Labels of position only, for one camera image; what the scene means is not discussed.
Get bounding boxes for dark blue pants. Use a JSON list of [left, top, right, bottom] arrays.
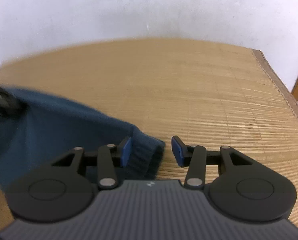
[[0, 88, 165, 189]]

